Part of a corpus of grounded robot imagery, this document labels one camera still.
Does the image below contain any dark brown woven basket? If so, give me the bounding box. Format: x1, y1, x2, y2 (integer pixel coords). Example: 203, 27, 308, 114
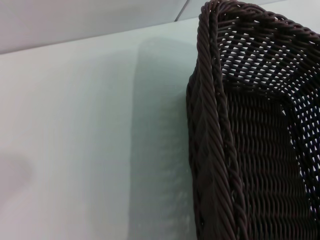
184, 0, 320, 240

